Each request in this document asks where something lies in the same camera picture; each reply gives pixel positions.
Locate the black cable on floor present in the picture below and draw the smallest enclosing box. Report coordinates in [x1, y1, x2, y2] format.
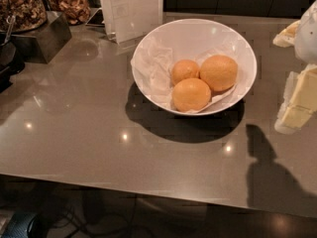
[43, 195, 140, 238]

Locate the white paper liner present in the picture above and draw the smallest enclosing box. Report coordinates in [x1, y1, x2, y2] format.
[131, 37, 238, 115]

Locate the metal serving spoon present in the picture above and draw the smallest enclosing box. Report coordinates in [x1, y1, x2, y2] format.
[3, 15, 16, 46]

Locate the clear acrylic sign holder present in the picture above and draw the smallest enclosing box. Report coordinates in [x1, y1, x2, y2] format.
[100, 0, 163, 44]

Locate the white ceramic bowl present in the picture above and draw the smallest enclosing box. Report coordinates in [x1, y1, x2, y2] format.
[145, 19, 257, 116]

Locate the orange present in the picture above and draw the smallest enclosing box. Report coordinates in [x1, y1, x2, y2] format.
[200, 55, 238, 92]
[171, 78, 211, 112]
[170, 59, 199, 85]

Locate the blue grey object on floor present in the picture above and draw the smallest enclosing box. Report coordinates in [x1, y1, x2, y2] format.
[0, 212, 38, 238]

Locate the glass bowl of walnuts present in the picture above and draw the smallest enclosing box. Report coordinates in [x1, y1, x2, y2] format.
[48, 0, 90, 26]

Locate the glass jar of nuts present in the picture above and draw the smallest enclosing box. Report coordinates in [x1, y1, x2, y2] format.
[0, 0, 48, 33]

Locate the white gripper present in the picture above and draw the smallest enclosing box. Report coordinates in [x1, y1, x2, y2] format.
[272, 0, 317, 134]

